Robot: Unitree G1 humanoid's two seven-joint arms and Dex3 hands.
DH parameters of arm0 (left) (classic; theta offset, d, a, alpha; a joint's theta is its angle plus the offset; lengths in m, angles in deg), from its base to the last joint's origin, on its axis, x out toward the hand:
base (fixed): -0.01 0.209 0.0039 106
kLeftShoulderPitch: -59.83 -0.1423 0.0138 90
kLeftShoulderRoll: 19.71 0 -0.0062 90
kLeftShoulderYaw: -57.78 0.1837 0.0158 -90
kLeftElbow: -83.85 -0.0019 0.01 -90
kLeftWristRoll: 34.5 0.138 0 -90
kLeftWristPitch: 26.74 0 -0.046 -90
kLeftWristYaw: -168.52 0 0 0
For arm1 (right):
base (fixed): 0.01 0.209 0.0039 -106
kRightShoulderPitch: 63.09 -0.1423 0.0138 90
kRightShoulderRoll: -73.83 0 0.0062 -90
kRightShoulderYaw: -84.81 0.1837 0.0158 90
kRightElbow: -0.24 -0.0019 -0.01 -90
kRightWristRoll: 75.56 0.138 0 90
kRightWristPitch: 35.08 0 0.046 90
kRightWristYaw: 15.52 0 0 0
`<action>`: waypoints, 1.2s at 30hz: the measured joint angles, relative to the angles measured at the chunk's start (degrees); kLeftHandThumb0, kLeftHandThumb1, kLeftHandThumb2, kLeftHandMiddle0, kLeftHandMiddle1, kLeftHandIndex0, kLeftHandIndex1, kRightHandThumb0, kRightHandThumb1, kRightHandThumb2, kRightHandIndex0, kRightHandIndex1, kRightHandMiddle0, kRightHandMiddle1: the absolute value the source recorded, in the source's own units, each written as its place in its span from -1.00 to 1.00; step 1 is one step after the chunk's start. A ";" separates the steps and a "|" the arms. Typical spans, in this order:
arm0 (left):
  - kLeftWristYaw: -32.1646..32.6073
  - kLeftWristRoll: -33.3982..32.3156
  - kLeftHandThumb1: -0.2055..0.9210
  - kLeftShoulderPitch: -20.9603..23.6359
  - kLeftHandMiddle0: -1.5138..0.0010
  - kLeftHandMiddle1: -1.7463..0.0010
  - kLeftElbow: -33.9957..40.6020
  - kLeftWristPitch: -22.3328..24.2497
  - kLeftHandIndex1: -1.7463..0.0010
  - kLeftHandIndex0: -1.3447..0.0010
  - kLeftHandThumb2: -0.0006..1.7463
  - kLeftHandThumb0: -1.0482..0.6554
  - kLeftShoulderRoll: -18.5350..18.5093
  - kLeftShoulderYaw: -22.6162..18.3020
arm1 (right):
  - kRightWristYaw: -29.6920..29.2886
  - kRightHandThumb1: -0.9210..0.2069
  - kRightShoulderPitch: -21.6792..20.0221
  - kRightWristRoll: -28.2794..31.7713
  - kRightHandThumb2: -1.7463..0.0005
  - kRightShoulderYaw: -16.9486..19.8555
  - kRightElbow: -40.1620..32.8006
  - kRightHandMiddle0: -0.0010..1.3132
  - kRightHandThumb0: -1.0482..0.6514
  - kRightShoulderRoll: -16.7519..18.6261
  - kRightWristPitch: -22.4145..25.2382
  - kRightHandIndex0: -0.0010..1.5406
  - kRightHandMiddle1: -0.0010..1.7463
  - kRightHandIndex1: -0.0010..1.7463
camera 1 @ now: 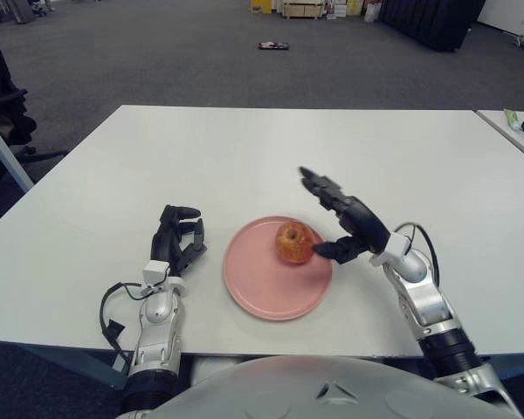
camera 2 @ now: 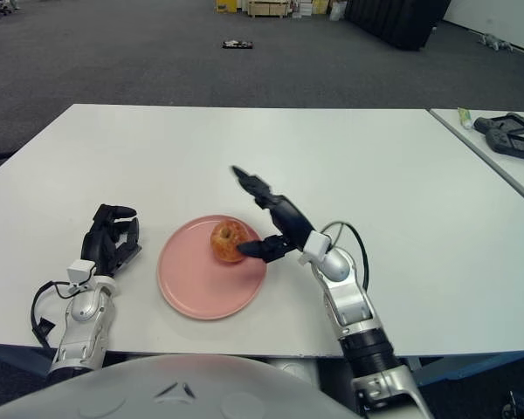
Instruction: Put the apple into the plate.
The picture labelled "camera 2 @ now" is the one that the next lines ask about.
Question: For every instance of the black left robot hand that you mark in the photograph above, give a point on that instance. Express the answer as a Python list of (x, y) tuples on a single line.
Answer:
[(100, 244)]

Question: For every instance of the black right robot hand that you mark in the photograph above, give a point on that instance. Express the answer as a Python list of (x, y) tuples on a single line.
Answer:
[(292, 220)]

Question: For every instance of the red-orange apple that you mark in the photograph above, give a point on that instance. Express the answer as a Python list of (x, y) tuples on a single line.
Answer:
[(225, 244)]

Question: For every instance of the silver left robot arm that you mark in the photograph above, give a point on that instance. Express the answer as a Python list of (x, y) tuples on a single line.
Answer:
[(80, 323)]

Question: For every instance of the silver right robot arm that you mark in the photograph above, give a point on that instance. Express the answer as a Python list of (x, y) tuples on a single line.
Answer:
[(353, 305)]

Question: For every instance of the pink round plate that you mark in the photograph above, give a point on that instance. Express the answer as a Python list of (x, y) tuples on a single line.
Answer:
[(192, 283)]

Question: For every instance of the grey robot torso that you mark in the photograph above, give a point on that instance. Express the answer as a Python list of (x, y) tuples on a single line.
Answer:
[(157, 393)]

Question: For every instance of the small dark tray on floor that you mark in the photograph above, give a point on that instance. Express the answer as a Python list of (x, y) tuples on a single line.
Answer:
[(237, 44)]

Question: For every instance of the green white tube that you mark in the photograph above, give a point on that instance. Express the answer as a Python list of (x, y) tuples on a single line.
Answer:
[(464, 118)]

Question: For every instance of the wooden pallet crate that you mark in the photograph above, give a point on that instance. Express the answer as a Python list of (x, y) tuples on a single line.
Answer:
[(267, 8)]

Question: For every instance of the white plastic bag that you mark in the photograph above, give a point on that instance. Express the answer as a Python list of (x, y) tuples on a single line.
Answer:
[(337, 11)]

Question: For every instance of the black curtain partition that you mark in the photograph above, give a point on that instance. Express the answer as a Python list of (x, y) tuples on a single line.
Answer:
[(393, 22)]

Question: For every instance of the yellow box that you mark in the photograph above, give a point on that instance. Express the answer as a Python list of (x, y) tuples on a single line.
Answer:
[(226, 5)]

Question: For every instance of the black handheld controller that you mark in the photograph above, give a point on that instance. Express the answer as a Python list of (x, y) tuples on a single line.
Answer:
[(520, 147), (504, 123)]

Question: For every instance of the grey robot dog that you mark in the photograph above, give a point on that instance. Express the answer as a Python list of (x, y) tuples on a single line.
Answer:
[(495, 43)]

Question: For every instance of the blue-grey table frame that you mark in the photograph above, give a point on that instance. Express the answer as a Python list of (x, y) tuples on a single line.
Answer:
[(463, 364)]

